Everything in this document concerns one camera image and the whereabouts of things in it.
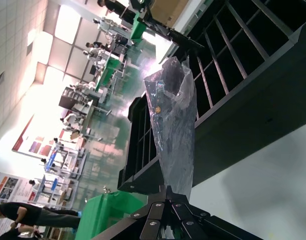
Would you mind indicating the grey antistatic bag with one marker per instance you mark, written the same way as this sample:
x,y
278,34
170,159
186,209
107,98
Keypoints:
x,y
172,140

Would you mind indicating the man black shirt khaki trousers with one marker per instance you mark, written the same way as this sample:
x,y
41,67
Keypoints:
x,y
15,232

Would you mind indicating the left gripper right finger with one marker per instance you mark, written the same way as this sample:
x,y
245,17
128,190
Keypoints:
x,y
190,220

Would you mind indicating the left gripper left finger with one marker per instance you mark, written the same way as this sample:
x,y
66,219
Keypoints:
x,y
150,217

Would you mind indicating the blue white shelf rack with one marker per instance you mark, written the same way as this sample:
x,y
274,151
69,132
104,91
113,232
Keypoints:
x,y
65,162

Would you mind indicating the green tablecloth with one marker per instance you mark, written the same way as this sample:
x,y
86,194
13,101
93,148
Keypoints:
x,y
105,212

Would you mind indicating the red-topped wall poster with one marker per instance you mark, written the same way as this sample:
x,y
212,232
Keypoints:
x,y
12,190

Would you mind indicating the green top workbench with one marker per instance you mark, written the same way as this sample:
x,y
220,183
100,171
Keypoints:
x,y
137,30
107,72

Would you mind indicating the man black shirt grey trousers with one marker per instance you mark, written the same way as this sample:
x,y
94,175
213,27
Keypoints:
x,y
30,213

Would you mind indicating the red-framed picture poster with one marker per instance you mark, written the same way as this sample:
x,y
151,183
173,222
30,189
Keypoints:
x,y
35,140

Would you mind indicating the black slotted container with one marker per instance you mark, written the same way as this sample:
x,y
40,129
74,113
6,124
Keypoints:
x,y
243,120

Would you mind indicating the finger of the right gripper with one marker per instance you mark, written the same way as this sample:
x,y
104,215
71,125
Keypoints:
x,y
159,26

